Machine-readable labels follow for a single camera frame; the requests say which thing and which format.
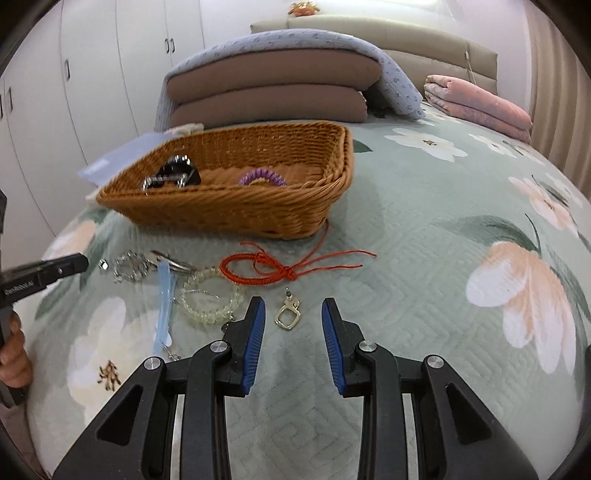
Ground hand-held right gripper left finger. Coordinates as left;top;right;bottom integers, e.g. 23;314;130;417
52;296;267;480

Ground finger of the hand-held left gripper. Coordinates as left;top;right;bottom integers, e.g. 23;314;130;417
0;252;89;302

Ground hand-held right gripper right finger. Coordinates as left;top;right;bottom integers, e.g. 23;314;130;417
321;297;539;480

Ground gold square pendant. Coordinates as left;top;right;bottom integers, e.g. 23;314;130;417
274;288;302;332

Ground brown wicker basket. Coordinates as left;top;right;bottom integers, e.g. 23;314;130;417
95;121;355;241

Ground person's left hand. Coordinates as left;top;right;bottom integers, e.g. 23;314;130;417
0;311;34;387

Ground light blue plastic strip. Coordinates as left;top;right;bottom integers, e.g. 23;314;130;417
153;263;182;363

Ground green floral bedspread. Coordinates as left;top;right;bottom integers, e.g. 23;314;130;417
25;99;591;480

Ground silver alligator hair clip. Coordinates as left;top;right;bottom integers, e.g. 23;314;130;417
150;250;197;273

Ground light blue paper sheet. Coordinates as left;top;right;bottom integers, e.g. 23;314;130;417
78;133;174;188

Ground black silver hair claw clip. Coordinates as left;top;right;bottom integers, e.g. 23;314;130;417
154;154;203;188

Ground white cloth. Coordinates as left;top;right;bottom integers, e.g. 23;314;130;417
164;122;206;137

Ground white wardrobe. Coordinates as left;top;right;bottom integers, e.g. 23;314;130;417
0;0;253;259

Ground brown pillow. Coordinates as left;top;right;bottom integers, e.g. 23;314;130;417
168;85;369;130
167;54;382;100

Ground pink folded quilt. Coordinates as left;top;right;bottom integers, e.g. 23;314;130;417
423;74;534;144

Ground blue-grey dotted blanket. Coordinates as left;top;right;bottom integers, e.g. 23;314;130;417
154;33;426;133

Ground beige padded headboard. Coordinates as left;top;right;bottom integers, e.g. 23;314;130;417
250;15;499;94

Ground beige curtain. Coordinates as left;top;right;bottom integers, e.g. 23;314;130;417
525;7;591;185

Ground pale green beaded bracelet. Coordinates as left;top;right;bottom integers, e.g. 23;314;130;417
179;266;244;324

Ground silver rhinestone chain bracelet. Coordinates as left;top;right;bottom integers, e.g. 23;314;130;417
112;250;160;284

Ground red braided cord bracelet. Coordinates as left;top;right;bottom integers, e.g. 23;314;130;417
218;219;378;282

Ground purple spiral hair tie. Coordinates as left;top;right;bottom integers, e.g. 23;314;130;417
238;168;288;188

